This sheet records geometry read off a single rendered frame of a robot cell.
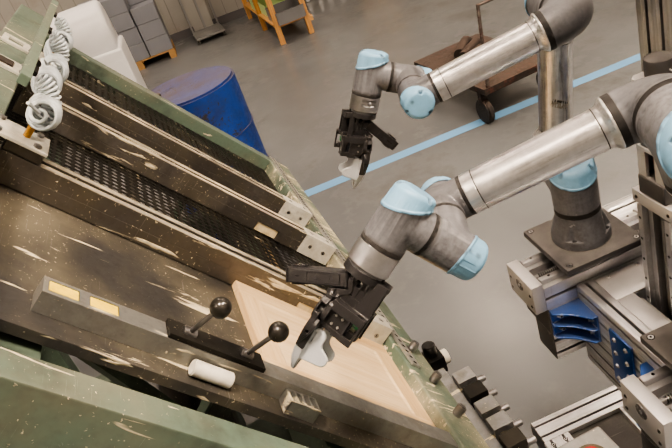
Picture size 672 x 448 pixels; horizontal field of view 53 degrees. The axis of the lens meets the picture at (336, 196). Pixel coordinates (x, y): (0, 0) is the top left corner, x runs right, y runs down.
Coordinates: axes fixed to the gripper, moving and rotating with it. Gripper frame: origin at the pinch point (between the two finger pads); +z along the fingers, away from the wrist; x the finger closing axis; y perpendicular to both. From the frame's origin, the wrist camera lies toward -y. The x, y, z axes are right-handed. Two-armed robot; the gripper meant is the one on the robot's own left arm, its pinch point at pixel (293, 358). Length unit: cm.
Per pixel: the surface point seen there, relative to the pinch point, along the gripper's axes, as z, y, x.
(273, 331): -0.3, -6.1, 2.9
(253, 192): 13, -67, 116
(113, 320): 9.3, -26.6, -11.2
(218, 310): -0.8, -14.0, -5.2
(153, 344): 11.3, -20.6, -5.7
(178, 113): 13, -128, 150
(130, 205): 6, -54, 23
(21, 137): 1, -73, 5
